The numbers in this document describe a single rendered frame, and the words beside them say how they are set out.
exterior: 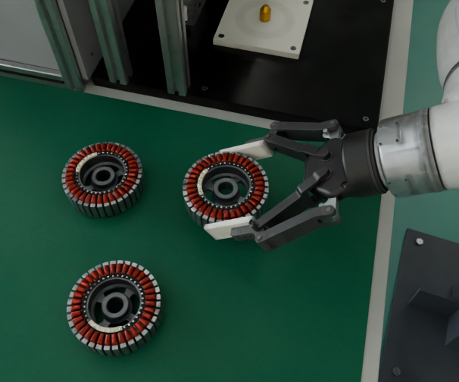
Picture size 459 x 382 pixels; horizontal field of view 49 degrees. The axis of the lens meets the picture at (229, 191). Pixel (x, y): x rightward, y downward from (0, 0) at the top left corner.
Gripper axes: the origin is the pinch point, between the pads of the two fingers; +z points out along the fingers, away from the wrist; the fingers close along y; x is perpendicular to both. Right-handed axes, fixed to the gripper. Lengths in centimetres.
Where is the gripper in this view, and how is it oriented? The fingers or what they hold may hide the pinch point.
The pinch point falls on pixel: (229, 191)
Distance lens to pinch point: 66.3
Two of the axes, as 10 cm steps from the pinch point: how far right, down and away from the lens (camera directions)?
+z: -8.5, 1.7, 5.0
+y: -1.5, 8.3, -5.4
